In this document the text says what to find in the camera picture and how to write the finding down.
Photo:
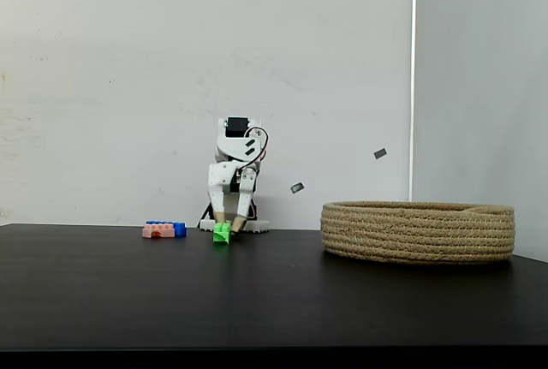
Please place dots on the green lego block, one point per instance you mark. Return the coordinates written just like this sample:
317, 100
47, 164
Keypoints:
222, 235

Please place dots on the blue lego block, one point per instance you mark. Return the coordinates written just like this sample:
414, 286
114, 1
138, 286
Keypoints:
180, 231

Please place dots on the pink lego block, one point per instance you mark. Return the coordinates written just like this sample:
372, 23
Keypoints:
158, 230

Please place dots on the small grey tape piece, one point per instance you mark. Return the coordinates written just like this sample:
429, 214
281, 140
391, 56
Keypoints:
380, 153
297, 187

